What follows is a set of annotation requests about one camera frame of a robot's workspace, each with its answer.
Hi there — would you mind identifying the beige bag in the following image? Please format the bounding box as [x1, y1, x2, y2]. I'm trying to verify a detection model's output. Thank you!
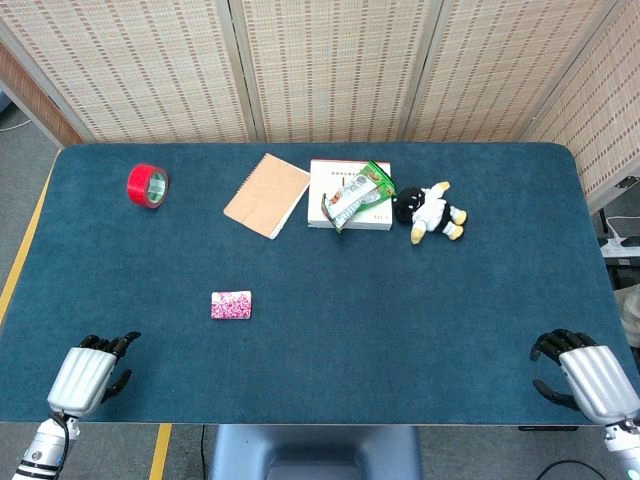
[613, 286, 640, 347]

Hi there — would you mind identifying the black white plush doll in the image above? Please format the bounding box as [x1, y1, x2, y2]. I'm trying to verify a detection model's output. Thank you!
[392, 180, 469, 246]

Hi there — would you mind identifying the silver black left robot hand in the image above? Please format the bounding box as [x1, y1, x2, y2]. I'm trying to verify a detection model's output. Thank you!
[46, 331, 143, 419]

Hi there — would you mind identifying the woven bamboo screen panel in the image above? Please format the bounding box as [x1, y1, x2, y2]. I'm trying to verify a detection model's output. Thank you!
[404, 0, 619, 145]
[522, 0, 640, 201]
[0, 0, 251, 145]
[229, 0, 444, 145]

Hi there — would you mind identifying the blue felt table cover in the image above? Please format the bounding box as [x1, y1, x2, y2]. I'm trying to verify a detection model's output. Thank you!
[0, 142, 640, 426]

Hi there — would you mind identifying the white power strip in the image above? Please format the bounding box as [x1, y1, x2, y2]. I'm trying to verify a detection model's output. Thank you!
[598, 234, 640, 260]

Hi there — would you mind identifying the red tape roll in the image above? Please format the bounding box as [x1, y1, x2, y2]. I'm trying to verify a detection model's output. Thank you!
[126, 163, 170, 210]

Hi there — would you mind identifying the reddish woven screen panel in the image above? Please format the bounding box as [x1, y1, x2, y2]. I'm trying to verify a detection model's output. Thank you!
[0, 42, 85, 147]

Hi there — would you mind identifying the pink patterned card stack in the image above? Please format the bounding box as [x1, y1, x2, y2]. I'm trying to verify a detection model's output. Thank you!
[210, 290, 253, 320]

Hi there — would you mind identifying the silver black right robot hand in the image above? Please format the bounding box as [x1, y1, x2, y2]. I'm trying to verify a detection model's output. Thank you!
[529, 328, 640, 427]

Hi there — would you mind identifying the tan spiral notebook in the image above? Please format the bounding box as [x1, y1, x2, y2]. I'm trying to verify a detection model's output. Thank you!
[222, 152, 312, 241]

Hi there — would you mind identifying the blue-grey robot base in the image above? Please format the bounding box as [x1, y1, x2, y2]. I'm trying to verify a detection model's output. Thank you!
[207, 424, 424, 480]

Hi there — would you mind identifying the white flat box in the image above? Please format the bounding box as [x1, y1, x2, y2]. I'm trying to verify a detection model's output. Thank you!
[307, 159, 394, 232]

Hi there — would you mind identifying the green snack bag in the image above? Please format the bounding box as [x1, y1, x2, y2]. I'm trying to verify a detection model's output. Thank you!
[320, 160, 397, 234]

